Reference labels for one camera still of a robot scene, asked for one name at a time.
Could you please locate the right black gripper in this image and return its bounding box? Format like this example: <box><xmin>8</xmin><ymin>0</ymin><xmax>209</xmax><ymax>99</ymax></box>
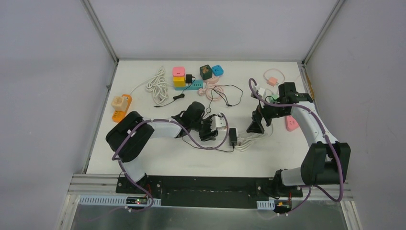
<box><xmin>247</xmin><ymin>97</ymin><xmax>289</xmax><ymax>134</ymax></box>

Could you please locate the white cube adapter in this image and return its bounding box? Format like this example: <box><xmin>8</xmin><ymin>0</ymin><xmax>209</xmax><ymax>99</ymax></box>
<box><xmin>211</xmin><ymin>115</ymin><xmax>227</xmax><ymax>131</ymax></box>

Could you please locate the black power adapter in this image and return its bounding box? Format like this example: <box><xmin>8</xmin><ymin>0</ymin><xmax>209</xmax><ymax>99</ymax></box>
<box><xmin>228</xmin><ymin>127</ymin><xmax>238</xmax><ymax>148</ymax></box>

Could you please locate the green charger plug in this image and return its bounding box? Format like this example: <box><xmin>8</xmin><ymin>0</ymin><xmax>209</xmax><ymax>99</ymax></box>
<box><xmin>267</xmin><ymin>94</ymin><xmax>279</xmax><ymax>104</ymax></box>

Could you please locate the pink triangular power strip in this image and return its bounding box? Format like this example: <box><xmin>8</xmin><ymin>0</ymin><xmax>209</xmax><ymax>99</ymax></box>
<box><xmin>285</xmin><ymin>115</ymin><xmax>300</xmax><ymax>132</ymax></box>

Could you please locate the pink charger plug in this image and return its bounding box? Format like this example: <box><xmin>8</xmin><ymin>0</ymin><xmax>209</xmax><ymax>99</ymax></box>
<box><xmin>267</xmin><ymin>77</ymin><xmax>279</xmax><ymax>87</ymax></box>

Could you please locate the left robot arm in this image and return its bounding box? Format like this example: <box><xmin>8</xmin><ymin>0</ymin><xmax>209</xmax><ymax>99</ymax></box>
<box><xmin>105</xmin><ymin>102</ymin><xmax>229</xmax><ymax>194</ymax></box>

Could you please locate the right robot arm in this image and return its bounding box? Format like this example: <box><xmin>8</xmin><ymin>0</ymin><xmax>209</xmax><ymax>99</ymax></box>
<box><xmin>248</xmin><ymin>78</ymin><xmax>351</xmax><ymax>202</ymax></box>

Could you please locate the pink round socket base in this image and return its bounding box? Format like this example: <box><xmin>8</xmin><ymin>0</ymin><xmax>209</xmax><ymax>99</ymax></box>
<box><xmin>204</xmin><ymin>76</ymin><xmax>220</xmax><ymax>85</ymax></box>

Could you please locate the small black plug adapter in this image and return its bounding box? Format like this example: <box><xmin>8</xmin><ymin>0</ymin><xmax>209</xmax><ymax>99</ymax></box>
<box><xmin>185</xmin><ymin>74</ymin><xmax>195</xmax><ymax>85</ymax></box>

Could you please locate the teal power strip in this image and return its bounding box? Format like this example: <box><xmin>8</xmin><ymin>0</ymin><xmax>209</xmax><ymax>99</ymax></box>
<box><xmin>174</xmin><ymin>80</ymin><xmax>204</xmax><ymax>91</ymax></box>

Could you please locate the yellow cube adapter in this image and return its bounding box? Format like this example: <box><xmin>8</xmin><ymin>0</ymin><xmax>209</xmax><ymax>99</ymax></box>
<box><xmin>173</xmin><ymin>76</ymin><xmax>186</xmax><ymax>88</ymax></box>

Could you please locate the dark green cube adapter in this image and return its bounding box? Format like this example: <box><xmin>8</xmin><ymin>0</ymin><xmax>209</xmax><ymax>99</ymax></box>
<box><xmin>199</xmin><ymin>65</ymin><xmax>213</xmax><ymax>81</ymax></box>

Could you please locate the blue cube adapter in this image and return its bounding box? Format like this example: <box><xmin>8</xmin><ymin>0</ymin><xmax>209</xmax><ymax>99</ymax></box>
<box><xmin>211</xmin><ymin>65</ymin><xmax>224</xmax><ymax>77</ymax></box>

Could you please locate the pink cube adapter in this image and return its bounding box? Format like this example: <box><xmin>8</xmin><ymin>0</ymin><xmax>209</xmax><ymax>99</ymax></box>
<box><xmin>172</xmin><ymin>66</ymin><xmax>185</xmax><ymax>77</ymax></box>

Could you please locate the orange power strip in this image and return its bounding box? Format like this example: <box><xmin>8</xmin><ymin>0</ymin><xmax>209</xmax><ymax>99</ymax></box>
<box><xmin>111</xmin><ymin>94</ymin><xmax>132</xmax><ymax>123</ymax></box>

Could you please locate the beige cube adapter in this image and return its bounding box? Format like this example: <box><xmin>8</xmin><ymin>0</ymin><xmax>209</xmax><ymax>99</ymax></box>
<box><xmin>111</xmin><ymin>96</ymin><xmax>128</xmax><ymax>112</ymax></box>

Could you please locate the white coiled power cable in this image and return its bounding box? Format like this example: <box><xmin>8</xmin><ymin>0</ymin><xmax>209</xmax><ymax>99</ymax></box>
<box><xmin>236</xmin><ymin>124</ymin><xmax>275</xmax><ymax>152</ymax></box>

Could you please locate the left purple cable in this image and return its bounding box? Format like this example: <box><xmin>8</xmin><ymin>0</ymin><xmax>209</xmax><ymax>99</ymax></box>
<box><xmin>112</xmin><ymin>113</ymin><xmax>230</xmax><ymax>213</ymax></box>

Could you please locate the purple cable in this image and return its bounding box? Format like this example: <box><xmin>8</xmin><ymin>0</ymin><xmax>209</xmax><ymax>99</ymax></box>
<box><xmin>112</xmin><ymin>113</ymin><xmax>230</xmax><ymax>213</ymax></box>
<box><xmin>248</xmin><ymin>78</ymin><xmax>345</xmax><ymax>217</ymax></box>

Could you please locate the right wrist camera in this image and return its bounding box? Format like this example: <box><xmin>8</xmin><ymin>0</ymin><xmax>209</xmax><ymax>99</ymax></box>
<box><xmin>253</xmin><ymin>86</ymin><xmax>267</xmax><ymax>100</ymax></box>

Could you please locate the pink coiled cable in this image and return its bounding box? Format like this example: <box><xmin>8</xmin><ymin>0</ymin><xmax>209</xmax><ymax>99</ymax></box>
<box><xmin>198</xmin><ymin>86</ymin><xmax>225</xmax><ymax>102</ymax></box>

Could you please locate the thin pink charging cable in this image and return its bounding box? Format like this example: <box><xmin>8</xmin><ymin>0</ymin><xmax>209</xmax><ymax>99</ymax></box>
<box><xmin>263</xmin><ymin>68</ymin><xmax>302</xmax><ymax>86</ymax></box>

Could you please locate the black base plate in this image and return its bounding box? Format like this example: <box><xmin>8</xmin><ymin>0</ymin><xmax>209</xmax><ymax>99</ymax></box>
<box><xmin>115</xmin><ymin>175</ymin><xmax>303</xmax><ymax>209</ymax></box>

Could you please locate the white bundled cable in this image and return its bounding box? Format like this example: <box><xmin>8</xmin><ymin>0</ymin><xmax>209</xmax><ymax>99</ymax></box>
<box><xmin>130</xmin><ymin>66</ymin><xmax>170</xmax><ymax>106</ymax></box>

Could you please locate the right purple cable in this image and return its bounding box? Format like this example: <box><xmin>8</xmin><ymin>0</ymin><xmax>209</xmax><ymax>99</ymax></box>
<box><xmin>248</xmin><ymin>78</ymin><xmax>345</xmax><ymax>217</ymax></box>

